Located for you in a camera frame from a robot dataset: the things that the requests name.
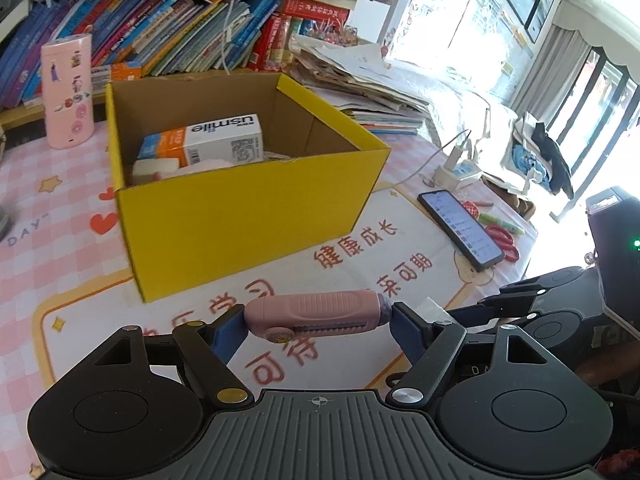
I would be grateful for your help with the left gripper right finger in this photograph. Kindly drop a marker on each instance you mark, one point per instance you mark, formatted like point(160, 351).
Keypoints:
point(432, 349)

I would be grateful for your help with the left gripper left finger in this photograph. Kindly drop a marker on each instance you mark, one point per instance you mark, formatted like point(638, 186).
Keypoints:
point(207, 349)

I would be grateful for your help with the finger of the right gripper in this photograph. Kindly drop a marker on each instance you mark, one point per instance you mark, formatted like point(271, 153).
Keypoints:
point(515, 300)
point(475, 319)

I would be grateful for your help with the pink utility knife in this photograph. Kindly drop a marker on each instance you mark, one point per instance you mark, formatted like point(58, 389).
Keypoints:
point(280, 319)

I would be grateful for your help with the cream foam cube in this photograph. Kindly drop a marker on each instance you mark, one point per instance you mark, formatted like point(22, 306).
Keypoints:
point(153, 169)

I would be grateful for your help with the usmile white orange box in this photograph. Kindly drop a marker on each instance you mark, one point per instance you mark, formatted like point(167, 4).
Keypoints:
point(236, 140)

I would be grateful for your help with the pink plush pig toy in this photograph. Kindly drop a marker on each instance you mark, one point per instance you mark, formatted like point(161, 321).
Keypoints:
point(205, 165)

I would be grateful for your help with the red scissors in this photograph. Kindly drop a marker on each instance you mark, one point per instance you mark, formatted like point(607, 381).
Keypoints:
point(503, 233)

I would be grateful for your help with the black smartphone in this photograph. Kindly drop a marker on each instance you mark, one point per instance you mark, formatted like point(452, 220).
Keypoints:
point(462, 228)

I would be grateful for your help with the white desk mat with text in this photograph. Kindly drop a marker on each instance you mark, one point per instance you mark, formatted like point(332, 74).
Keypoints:
point(395, 250)

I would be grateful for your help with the white power strip charger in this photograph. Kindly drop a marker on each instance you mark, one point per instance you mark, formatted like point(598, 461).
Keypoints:
point(458, 170)

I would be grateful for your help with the yellow cardboard box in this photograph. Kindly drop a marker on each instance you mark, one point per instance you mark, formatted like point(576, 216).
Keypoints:
point(187, 231)

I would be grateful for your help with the stack of papers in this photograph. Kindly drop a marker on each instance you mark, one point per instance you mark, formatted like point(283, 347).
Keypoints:
point(359, 83)

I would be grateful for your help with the pink sticker cylinder canister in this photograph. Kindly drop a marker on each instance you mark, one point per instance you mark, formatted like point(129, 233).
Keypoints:
point(66, 85)

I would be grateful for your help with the row of children's books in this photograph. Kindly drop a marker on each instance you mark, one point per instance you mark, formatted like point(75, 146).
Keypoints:
point(164, 37)

